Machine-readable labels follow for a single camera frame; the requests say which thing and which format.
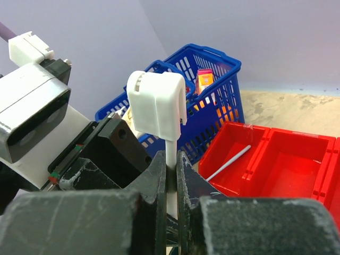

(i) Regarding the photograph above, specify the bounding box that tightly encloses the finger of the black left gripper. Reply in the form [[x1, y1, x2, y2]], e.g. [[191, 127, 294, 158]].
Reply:
[[48, 118, 152, 190]]

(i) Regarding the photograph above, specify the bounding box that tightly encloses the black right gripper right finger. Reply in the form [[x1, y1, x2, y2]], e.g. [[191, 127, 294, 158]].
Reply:
[[176, 151, 339, 254]]

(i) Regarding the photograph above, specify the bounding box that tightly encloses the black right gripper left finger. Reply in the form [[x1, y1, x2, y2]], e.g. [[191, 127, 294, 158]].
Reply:
[[1, 151, 167, 254]]

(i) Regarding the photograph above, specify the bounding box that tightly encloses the white toothbrush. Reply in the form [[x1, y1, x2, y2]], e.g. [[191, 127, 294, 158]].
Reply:
[[126, 71, 187, 219]]

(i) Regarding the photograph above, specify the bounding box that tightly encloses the white crumpled pouch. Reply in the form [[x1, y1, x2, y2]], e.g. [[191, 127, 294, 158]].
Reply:
[[122, 107, 143, 138]]

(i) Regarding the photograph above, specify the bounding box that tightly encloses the red left bin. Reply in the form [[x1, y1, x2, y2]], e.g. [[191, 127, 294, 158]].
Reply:
[[198, 122, 270, 197]]

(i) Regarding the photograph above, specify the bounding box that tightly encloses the red bin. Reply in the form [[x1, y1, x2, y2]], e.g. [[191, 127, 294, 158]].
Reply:
[[198, 122, 270, 197], [321, 138, 339, 227], [248, 129, 336, 199]]

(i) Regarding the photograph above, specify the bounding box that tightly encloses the red middle bin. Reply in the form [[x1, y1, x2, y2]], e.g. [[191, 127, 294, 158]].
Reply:
[[248, 129, 336, 199]]

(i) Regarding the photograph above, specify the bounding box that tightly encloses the red right bin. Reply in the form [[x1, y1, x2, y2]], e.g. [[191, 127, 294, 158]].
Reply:
[[321, 138, 339, 227]]

